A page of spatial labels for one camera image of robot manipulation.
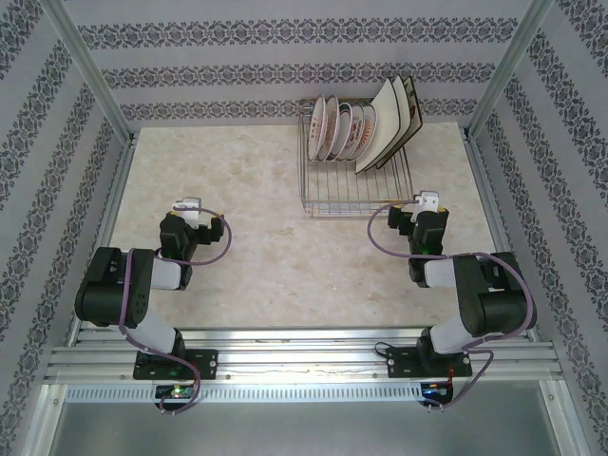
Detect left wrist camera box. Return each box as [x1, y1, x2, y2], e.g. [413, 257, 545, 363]
[171, 197, 214, 225]

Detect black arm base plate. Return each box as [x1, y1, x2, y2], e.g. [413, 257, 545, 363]
[132, 349, 219, 381]
[387, 344, 474, 380]

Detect round plate plain white centre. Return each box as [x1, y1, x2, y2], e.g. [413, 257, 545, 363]
[337, 102, 355, 162]

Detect white slotted cable duct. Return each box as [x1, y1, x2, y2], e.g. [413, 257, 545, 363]
[64, 382, 425, 404]

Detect aluminium side rail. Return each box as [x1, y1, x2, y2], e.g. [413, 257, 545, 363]
[66, 132, 140, 348]
[461, 132, 542, 343]

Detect aluminium frame post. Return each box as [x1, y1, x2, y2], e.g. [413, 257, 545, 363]
[461, 0, 556, 143]
[40, 0, 138, 143]

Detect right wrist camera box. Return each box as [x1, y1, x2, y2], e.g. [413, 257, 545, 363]
[410, 189, 441, 223]

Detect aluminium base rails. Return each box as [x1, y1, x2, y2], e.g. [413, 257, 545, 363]
[45, 325, 562, 381]

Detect round white plate green rim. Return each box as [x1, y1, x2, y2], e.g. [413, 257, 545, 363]
[307, 94, 329, 162]
[325, 96, 341, 162]

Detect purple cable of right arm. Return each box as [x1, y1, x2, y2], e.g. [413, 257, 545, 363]
[368, 199, 538, 413]

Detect metal wire dish rack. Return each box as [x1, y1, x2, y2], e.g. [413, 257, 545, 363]
[297, 97, 413, 220]

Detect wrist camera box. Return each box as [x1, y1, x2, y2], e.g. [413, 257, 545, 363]
[410, 189, 441, 223]
[171, 197, 214, 225]

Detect grey metal panel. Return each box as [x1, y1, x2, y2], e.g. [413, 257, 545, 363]
[28, 379, 593, 456]

